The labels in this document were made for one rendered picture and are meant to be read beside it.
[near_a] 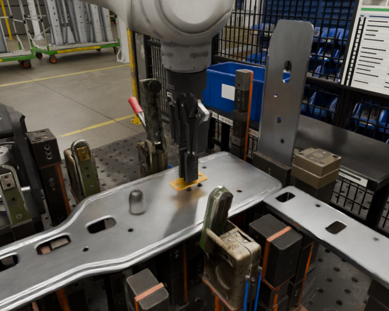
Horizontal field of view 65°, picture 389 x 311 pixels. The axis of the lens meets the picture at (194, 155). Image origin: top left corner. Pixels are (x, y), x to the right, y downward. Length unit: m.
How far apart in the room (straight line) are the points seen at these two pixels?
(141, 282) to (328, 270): 0.61
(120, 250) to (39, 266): 0.13
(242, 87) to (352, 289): 0.62
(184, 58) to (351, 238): 0.43
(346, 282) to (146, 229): 0.60
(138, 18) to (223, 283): 0.42
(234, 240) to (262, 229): 0.14
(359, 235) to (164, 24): 0.50
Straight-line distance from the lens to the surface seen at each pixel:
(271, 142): 0.83
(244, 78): 0.89
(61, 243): 0.63
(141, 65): 3.54
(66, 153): 0.76
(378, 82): 0.97
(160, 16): 0.34
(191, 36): 0.35
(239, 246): 0.50
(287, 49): 0.76
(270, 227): 0.64
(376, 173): 0.81
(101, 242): 0.59
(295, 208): 0.67
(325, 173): 0.74
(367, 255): 0.62
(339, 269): 1.02
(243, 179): 0.74
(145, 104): 0.73
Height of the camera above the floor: 1.39
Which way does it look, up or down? 28 degrees down
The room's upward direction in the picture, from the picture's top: straight up
